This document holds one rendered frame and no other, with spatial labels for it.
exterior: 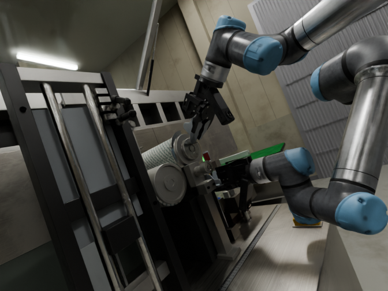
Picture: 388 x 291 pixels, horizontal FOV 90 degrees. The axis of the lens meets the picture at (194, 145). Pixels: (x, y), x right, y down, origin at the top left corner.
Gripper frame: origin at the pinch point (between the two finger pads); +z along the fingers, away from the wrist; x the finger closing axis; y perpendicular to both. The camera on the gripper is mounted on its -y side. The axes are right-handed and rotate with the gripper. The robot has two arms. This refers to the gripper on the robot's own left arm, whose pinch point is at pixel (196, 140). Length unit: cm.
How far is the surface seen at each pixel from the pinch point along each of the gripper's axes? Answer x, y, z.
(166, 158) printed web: 7.3, 4.2, 8.0
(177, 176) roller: 9.5, -3.8, 8.9
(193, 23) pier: -302, 283, -47
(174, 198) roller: 13.5, -8.0, 12.4
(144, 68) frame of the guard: -17, 54, -7
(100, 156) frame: 34.0, -2.3, -5.7
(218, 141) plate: -67, 22, 29
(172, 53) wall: -307, 327, 24
